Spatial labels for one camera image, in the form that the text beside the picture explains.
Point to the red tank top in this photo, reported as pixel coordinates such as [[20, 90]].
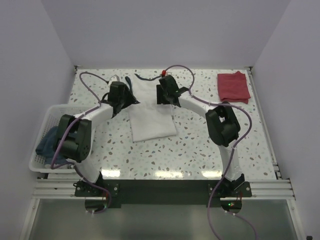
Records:
[[232, 87]]

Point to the dark navy garment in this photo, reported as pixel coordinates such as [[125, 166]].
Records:
[[45, 147]]

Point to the white plastic laundry basket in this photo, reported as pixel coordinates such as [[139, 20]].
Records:
[[51, 119]]

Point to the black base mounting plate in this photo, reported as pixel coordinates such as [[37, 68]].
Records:
[[116, 193]]

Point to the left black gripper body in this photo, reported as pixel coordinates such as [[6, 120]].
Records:
[[127, 99]]

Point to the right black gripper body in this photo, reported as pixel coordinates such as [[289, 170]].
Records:
[[167, 95]]

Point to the white navy tank top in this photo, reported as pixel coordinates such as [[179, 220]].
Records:
[[149, 120]]

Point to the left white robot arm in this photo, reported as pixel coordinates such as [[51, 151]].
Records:
[[75, 133]]

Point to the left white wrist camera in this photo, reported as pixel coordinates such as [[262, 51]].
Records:
[[114, 78]]

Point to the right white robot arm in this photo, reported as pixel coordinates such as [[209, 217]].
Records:
[[222, 124]]

